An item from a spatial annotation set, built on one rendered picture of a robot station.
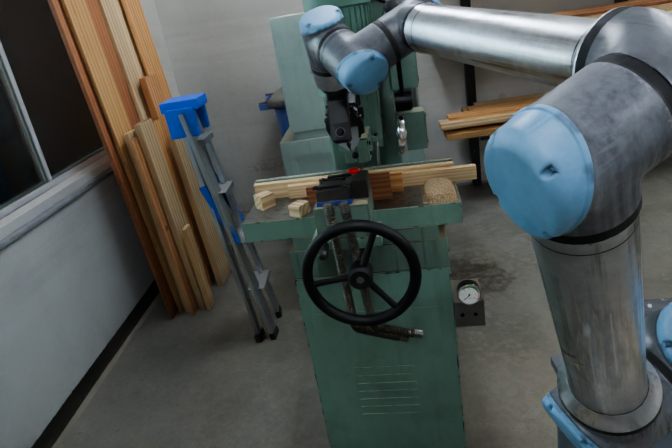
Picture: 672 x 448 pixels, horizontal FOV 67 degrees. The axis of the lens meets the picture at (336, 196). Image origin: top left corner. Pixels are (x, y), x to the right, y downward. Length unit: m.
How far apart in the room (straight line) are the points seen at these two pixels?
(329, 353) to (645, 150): 1.25
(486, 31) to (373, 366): 1.12
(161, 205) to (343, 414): 1.46
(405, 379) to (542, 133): 1.26
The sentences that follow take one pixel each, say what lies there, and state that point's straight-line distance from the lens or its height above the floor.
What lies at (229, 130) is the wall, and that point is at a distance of 3.93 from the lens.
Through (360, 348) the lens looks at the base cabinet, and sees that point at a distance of 1.59.
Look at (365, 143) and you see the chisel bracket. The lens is 1.42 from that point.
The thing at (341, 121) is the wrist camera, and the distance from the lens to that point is 1.16.
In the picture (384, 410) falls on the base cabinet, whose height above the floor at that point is 0.22.
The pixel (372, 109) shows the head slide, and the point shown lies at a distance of 1.53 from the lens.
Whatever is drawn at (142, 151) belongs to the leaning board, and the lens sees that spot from 2.65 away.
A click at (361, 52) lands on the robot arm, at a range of 0.97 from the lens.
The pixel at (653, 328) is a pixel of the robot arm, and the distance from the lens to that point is 1.04.
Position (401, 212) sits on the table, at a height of 0.89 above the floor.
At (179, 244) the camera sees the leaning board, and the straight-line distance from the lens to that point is 2.77.
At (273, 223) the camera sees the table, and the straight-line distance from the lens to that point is 1.42.
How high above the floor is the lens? 1.43
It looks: 20 degrees down
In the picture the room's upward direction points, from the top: 10 degrees counter-clockwise
